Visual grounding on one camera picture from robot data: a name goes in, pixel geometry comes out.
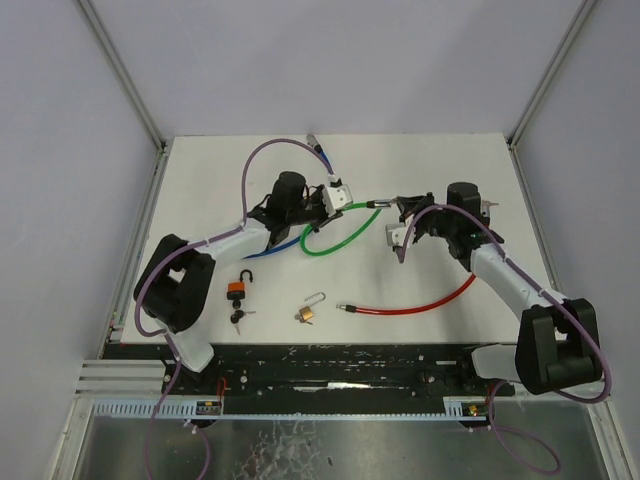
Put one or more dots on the brass padlock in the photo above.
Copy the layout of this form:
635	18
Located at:
305	314

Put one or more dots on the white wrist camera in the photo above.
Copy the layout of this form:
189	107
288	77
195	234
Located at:
336	195
399	238

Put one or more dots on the white slotted cable duct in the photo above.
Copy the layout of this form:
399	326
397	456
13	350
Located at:
298	405

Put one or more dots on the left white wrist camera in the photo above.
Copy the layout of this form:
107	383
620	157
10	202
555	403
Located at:
336	195

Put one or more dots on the black padlock keys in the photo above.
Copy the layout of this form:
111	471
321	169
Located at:
237	316

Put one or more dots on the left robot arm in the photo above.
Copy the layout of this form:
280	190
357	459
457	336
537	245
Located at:
172	291

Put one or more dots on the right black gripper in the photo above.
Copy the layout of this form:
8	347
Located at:
415	214

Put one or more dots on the green cable lock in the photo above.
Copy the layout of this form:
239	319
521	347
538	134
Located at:
361	216

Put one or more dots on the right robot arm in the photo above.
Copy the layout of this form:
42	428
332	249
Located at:
557	344

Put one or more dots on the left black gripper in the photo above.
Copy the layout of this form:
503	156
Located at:
316	212

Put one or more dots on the orange black padlock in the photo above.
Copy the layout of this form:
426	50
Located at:
236	291

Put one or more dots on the left aluminium frame post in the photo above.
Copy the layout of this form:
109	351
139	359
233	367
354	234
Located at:
99	30

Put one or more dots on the right aluminium frame post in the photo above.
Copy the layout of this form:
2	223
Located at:
552	70

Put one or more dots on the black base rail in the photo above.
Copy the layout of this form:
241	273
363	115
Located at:
422	370

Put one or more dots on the aluminium frame post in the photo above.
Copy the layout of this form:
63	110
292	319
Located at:
99	30
552	70

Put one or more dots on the red cable lock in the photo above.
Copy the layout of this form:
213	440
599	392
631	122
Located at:
404	311

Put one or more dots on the blue cable lock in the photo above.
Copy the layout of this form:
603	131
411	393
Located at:
279	209

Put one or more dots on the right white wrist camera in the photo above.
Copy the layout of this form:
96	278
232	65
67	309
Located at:
399	238

